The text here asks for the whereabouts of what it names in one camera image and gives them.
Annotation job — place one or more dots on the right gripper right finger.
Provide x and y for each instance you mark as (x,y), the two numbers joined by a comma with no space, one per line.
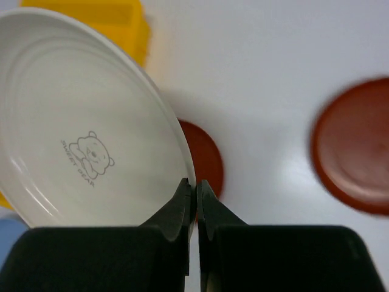
(236,256)

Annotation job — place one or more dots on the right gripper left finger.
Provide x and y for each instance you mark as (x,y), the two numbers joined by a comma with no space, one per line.
(151,257)

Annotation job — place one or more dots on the white plate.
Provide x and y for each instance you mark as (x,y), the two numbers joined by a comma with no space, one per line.
(157,159)

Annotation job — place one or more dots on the blue plate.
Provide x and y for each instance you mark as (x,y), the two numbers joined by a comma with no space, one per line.
(12,228)

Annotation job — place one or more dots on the yellow plastic bin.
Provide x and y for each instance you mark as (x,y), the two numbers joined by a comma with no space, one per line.
(121,27)

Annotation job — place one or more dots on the red plate centre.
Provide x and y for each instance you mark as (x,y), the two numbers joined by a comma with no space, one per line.
(207,160)

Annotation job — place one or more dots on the red plate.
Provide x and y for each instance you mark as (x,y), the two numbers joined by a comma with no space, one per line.
(207,160)
(349,146)

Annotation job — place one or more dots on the red plate far right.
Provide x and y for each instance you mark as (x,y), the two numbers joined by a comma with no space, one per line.
(349,146)

